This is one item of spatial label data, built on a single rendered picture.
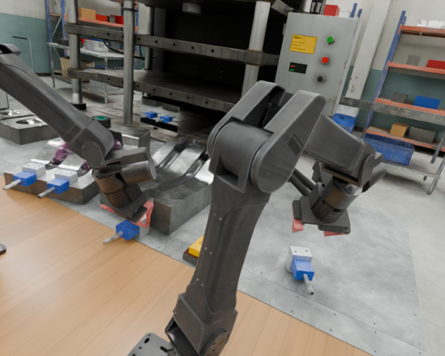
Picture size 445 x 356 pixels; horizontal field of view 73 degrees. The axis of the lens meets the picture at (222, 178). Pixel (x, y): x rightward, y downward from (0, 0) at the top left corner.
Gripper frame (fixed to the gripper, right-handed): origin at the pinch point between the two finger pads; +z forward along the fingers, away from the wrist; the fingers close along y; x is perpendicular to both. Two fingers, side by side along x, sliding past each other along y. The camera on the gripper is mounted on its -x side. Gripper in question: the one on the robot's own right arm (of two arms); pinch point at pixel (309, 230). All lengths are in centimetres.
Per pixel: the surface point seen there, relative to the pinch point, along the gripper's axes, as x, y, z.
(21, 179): -14, 78, 15
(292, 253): 3.4, 2.5, 6.1
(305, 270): 8.0, 0.2, 5.0
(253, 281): 10.6, 11.8, 8.2
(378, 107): -257, -170, 149
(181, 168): -29.5, 34.4, 20.2
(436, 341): 0, -110, 106
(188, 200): -12.2, 30.0, 12.4
